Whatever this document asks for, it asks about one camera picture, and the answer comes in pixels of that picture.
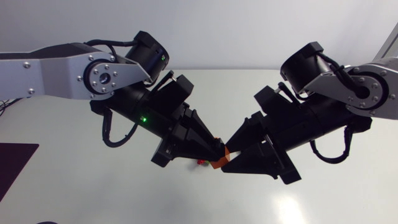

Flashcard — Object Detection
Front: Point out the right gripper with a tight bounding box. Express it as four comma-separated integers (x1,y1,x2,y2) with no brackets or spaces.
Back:
221,104,302,185

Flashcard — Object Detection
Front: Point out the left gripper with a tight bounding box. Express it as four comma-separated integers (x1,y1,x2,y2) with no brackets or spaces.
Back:
150,102,226,168

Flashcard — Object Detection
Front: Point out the orange toy brick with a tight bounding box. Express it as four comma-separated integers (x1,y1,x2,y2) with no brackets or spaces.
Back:
210,146,231,170

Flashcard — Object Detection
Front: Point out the dark mat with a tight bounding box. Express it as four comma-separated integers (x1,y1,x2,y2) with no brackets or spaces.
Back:
0,142,40,202

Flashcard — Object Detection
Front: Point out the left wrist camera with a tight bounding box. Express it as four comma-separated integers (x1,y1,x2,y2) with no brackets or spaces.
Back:
148,70,195,113

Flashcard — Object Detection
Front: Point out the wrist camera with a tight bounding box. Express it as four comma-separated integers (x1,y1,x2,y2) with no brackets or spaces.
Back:
148,70,195,113
254,82,300,117

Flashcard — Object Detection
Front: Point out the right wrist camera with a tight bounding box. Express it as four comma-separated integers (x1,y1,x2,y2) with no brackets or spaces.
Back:
254,82,300,117

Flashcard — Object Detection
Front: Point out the black cable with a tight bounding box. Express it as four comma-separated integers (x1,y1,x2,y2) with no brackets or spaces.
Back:
0,98,23,117

